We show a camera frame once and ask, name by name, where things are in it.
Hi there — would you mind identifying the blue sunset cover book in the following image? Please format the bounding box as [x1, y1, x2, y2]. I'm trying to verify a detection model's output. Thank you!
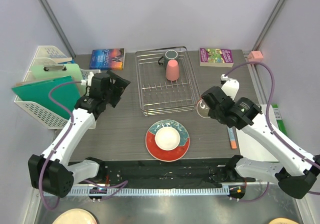
[89, 48, 125, 70]

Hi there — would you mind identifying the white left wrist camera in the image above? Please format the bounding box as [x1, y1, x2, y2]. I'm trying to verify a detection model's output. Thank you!
[80, 71, 95, 87]

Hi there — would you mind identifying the pink cup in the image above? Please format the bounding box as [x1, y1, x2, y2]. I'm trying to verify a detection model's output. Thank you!
[166, 60, 180, 81]

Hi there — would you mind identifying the cream round object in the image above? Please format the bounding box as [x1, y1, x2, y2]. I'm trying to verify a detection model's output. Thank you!
[53, 208, 98, 224]

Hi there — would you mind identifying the orange and blue marker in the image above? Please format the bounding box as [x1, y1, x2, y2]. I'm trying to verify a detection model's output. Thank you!
[227, 127, 237, 149]

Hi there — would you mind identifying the steel wire dish rack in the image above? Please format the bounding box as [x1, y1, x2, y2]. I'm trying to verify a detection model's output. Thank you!
[135, 46, 200, 116]

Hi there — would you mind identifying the grey mug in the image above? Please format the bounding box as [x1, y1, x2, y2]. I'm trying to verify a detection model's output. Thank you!
[158, 50, 179, 66]

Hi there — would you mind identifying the white slotted cable duct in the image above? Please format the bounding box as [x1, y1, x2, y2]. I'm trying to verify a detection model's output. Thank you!
[67, 185, 230, 197]

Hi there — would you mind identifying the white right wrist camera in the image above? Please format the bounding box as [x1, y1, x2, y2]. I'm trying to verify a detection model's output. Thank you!
[220, 74, 240, 100]

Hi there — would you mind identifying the red and teal floral plate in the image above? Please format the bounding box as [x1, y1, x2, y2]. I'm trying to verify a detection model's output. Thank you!
[145, 119, 191, 162]

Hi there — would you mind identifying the orange mug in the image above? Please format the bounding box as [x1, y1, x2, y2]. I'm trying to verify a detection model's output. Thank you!
[196, 98, 210, 119]

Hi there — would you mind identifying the orange bowl white inside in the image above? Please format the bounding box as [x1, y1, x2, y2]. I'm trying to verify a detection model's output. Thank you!
[155, 127, 180, 151]

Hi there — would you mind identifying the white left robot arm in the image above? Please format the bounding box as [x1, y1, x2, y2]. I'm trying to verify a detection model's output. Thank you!
[28, 71, 130, 198]

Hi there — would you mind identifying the pink cube box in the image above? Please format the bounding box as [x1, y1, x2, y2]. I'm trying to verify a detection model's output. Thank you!
[247, 51, 264, 63]

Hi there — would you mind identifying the purple and green book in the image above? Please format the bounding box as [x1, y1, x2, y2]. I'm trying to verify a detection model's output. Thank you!
[199, 48, 234, 68]

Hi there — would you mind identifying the white clipboard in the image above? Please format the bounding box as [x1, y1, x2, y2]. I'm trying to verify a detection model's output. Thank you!
[236, 105, 287, 165]

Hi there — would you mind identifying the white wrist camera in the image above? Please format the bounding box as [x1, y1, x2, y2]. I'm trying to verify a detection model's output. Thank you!
[80, 71, 95, 87]
[220, 74, 240, 100]

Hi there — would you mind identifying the light green clipboard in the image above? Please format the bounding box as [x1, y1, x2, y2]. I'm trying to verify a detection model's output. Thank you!
[30, 64, 85, 81]

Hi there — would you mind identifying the green board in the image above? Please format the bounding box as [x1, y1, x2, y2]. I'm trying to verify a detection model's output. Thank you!
[271, 104, 288, 136]

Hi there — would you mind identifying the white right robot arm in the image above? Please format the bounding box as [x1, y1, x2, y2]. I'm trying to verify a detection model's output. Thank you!
[201, 86, 320, 199]

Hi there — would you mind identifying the teal folder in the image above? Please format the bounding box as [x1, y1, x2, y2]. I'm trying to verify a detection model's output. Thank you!
[10, 75, 81, 121]

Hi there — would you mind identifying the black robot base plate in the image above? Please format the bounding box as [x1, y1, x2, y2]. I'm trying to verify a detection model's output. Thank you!
[90, 158, 255, 189]

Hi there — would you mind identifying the tan round object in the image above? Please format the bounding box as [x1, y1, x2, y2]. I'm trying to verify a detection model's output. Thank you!
[268, 217, 299, 224]

